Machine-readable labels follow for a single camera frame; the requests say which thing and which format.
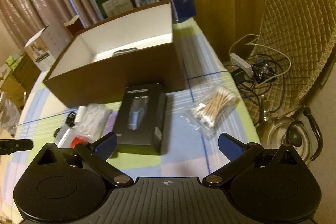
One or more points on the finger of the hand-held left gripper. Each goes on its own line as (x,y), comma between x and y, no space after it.
(18,145)

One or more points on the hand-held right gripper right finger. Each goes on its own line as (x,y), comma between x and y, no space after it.
(228,144)

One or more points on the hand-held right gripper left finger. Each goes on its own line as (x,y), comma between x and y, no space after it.
(107,143)

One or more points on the red snack packet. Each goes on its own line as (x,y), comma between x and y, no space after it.
(78,140)

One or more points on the black razor box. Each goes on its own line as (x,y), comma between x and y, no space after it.
(141,121)

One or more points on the brown cardboard storage box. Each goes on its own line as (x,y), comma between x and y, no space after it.
(118,82)

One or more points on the clear box of floss picks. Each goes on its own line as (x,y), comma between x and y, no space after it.
(95,119)

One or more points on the crumpled clear plastic bag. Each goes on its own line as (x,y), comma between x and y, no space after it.
(9,113)

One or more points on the small white tube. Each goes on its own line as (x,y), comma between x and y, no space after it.
(80,115)

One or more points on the bag of cotton swabs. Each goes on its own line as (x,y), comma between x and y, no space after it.
(212,106)

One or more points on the clear plastic packet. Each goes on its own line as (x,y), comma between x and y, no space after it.
(64,137)

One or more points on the small black object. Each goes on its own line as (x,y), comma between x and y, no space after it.
(69,118)

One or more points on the plaid tablecloth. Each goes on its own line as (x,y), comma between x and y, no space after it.
(183,161)

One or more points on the brown cardboard carton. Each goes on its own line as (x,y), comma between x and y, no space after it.
(23,77)

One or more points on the black power adapter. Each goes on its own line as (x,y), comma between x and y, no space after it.
(241,75)

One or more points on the small black fan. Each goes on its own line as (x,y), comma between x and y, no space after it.
(263,73)

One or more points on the white power strip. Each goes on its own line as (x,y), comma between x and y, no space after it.
(241,62)

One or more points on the green packets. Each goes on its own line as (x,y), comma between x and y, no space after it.
(12,60)

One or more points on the grey item in box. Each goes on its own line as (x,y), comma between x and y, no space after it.
(124,51)

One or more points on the white box with photo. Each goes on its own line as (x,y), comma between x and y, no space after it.
(50,43)

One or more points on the small brown and white box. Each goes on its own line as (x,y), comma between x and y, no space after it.
(76,26)

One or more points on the green and white box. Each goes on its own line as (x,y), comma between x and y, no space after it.
(115,3)

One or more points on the chair with quilted cover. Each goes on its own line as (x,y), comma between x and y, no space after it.
(294,16)

